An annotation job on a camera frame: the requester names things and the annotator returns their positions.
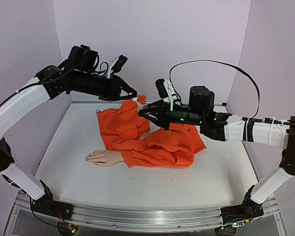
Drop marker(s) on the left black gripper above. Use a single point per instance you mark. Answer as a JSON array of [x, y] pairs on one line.
[[114, 94]]

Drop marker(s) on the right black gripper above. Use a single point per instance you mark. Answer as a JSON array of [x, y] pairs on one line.
[[165, 114]]

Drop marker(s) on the white nail polish cap brush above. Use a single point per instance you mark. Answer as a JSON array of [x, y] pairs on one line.
[[135, 99]]

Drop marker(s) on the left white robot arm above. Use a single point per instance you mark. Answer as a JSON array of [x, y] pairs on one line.
[[76, 73]]

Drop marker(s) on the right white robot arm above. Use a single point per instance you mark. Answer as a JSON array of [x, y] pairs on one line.
[[227, 127]]

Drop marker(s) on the orange cloth garment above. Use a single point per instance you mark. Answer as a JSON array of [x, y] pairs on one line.
[[123, 130]]

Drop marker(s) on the mannequin hand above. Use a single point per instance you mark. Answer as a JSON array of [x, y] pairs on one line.
[[105, 158]]

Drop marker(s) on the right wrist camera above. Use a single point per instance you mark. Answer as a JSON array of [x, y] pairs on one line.
[[167, 92]]

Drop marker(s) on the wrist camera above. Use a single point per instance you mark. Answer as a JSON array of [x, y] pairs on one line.
[[116, 66], [167, 92]]

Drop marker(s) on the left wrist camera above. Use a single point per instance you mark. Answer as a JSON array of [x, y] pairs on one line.
[[116, 66]]

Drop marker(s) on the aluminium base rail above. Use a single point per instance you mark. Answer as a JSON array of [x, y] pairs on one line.
[[86, 220]]

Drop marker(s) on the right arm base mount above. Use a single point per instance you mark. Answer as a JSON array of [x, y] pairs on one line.
[[247, 210]]

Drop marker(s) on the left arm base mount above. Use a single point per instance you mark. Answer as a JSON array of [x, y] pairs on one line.
[[48, 206]]

